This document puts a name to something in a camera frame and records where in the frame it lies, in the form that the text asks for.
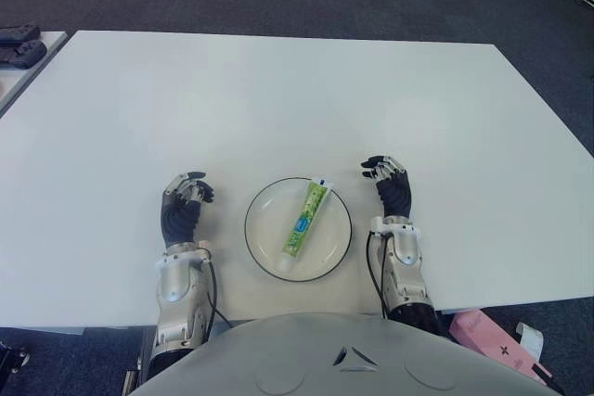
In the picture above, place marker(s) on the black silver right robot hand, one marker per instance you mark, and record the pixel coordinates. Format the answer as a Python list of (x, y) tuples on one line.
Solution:
[(396, 194)]

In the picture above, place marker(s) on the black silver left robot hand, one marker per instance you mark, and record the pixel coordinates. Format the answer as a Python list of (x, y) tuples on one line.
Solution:
[(178, 222)]

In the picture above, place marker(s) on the green white toothpaste tube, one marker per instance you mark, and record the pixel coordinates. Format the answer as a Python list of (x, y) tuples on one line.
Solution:
[(304, 224)]

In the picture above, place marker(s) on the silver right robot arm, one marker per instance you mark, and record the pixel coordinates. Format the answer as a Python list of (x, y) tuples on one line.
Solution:
[(406, 257)]

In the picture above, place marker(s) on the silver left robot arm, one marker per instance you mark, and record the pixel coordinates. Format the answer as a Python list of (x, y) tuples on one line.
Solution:
[(174, 275)]

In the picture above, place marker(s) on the white plate with black rim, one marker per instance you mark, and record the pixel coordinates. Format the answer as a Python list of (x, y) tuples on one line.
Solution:
[(264, 229)]

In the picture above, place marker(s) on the pink cardboard box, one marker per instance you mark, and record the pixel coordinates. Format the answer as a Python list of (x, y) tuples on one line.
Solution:
[(482, 335)]

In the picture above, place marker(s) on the grey robot torso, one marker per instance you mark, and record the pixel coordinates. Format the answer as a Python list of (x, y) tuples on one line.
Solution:
[(325, 354)]

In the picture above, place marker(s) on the white paper strip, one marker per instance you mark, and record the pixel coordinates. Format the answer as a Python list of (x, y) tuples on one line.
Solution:
[(531, 340)]

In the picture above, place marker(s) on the white side table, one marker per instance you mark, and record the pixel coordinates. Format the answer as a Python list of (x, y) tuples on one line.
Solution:
[(18, 83)]

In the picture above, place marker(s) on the black metal floor part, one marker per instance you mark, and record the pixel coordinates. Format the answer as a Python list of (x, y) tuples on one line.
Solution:
[(11, 359)]

